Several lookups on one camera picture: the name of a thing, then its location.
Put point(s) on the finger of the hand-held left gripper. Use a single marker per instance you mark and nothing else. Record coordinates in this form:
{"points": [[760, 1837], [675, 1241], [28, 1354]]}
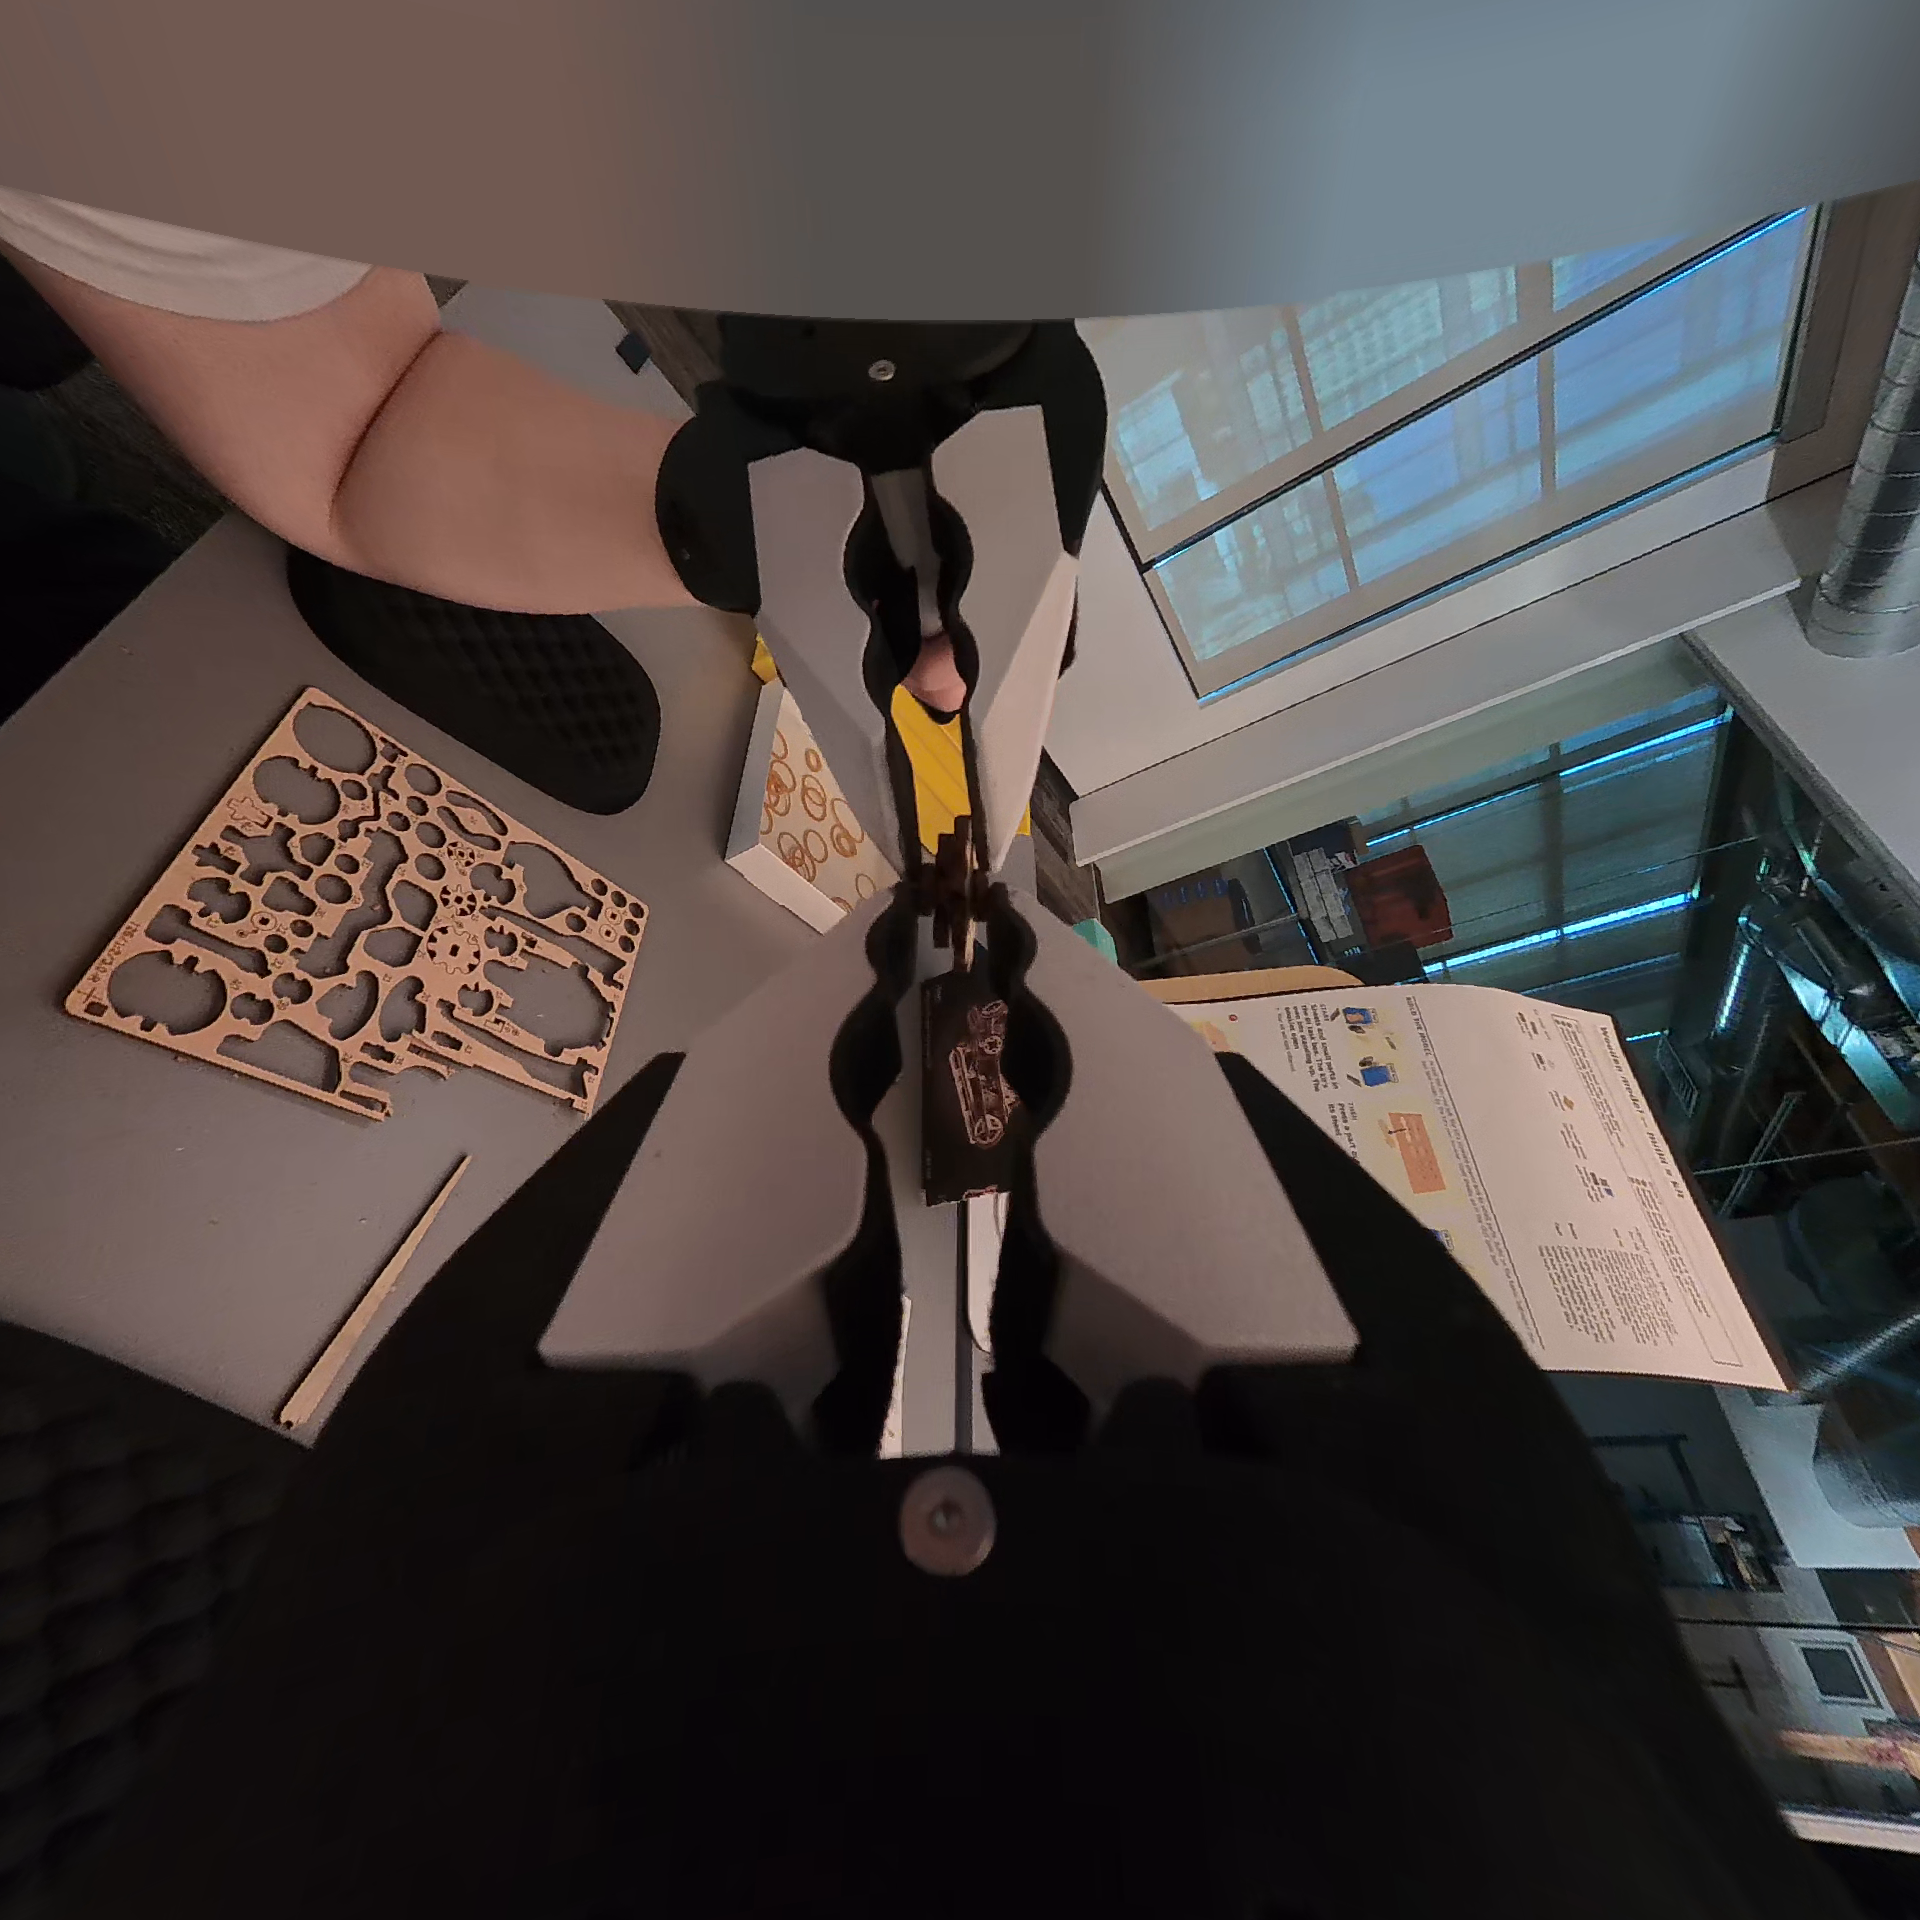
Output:
{"points": [[803, 599], [1028, 599]]}

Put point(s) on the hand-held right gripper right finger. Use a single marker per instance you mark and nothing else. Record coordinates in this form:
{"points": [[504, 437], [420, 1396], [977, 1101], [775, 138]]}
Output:
{"points": [[1185, 1201]]}

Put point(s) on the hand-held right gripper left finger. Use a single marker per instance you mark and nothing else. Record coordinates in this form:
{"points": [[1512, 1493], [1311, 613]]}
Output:
{"points": [[720, 1201]]}

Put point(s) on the dark wooden model part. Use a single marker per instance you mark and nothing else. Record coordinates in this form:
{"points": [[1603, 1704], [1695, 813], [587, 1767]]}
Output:
{"points": [[953, 888]]}

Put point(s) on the person's left forearm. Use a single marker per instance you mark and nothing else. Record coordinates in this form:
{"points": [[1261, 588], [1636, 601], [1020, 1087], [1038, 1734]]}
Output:
{"points": [[525, 494]]}

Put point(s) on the laser-cut wooden parts sheet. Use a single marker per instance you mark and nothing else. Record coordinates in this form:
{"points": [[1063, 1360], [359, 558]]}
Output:
{"points": [[376, 944]]}

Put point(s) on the person's left hand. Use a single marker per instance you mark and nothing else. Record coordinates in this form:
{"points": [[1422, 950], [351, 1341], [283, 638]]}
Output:
{"points": [[941, 676]]}

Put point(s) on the white box with gear print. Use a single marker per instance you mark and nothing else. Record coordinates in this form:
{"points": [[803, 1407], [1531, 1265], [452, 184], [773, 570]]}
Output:
{"points": [[797, 818]]}

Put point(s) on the black card with line drawing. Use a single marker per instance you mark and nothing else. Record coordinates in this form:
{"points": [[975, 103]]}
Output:
{"points": [[975, 1096]]}

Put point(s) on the teal container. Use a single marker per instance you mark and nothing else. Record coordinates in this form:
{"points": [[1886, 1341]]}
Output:
{"points": [[1097, 944]]}

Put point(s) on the black padded wrist rest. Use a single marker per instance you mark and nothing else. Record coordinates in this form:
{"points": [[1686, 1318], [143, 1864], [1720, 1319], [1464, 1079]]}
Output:
{"points": [[494, 692]]}

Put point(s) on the thin wooden stick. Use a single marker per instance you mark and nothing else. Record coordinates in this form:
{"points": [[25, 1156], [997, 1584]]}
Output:
{"points": [[376, 1290]]}

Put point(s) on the red box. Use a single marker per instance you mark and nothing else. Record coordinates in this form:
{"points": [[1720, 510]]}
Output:
{"points": [[1395, 897]]}

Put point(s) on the printed instruction sheet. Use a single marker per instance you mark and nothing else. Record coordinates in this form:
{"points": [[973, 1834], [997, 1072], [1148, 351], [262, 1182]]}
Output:
{"points": [[1576, 1184]]}

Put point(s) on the large framed window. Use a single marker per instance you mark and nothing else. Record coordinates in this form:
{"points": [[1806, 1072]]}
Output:
{"points": [[1425, 450]]}

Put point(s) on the white shirt sleeve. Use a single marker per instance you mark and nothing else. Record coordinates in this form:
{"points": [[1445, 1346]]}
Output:
{"points": [[182, 255]]}

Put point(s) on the corrugated metal duct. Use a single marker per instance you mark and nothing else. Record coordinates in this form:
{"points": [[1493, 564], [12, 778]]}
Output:
{"points": [[1875, 525]]}

